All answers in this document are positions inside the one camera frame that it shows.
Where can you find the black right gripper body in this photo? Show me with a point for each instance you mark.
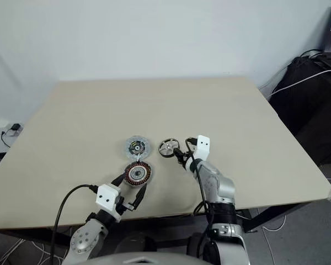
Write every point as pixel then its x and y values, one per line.
pixel 186 158

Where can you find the dark rounded shape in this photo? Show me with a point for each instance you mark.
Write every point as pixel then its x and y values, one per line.
pixel 132 240

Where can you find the black side table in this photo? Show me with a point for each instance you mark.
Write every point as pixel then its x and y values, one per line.
pixel 306 110

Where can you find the silver robot torso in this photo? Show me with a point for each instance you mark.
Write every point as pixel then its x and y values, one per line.
pixel 146 256

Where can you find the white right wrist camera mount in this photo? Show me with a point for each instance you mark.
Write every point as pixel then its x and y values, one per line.
pixel 202 146

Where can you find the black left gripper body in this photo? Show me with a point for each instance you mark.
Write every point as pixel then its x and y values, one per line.
pixel 124 206

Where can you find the black spoked rotor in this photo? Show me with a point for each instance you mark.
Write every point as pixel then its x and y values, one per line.
pixel 167 147

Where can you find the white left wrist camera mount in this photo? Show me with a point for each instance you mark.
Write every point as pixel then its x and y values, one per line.
pixel 107 196

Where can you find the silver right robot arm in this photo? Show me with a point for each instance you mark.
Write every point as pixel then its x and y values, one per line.
pixel 223 187

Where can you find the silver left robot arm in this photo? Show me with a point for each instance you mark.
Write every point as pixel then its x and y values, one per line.
pixel 85 237

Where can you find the white power strip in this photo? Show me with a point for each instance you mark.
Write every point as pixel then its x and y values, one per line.
pixel 0 127

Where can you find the round grey motor lid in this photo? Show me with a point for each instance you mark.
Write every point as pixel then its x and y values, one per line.
pixel 138 146

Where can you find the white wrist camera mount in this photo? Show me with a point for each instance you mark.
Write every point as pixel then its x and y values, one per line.
pixel 107 196
pixel 202 146

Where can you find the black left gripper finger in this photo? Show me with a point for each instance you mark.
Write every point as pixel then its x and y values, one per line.
pixel 119 180
pixel 140 197

